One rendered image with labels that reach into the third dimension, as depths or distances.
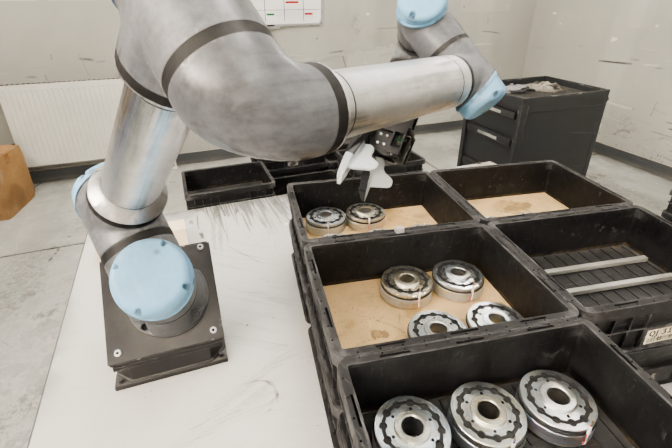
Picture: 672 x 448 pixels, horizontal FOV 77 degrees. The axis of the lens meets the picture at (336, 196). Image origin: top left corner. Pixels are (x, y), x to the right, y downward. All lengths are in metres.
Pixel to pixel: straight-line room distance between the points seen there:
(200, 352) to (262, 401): 0.16
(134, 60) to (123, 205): 0.29
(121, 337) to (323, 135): 0.64
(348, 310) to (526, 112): 1.75
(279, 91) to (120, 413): 0.71
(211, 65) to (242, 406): 0.66
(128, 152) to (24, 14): 3.28
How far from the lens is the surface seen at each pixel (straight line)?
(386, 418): 0.65
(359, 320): 0.82
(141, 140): 0.56
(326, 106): 0.40
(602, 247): 1.20
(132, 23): 0.45
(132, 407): 0.94
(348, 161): 0.69
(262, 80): 0.37
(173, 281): 0.69
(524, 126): 2.41
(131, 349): 0.92
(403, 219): 1.15
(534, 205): 1.33
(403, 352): 0.64
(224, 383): 0.92
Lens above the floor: 1.38
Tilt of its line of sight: 26 degrees down
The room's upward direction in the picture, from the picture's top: straight up
